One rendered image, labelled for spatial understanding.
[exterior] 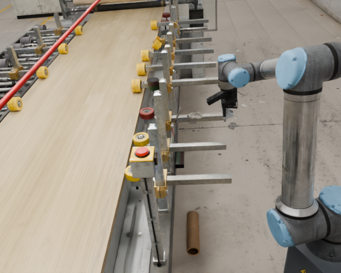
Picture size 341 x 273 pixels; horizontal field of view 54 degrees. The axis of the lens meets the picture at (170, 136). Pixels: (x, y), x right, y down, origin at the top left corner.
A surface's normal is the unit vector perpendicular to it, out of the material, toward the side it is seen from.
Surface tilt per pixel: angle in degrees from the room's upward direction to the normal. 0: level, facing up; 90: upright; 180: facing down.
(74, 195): 0
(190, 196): 0
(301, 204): 81
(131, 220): 0
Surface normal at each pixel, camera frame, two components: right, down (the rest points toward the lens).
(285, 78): -0.98, 0.08
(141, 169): -0.04, 0.57
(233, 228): -0.08, -0.82
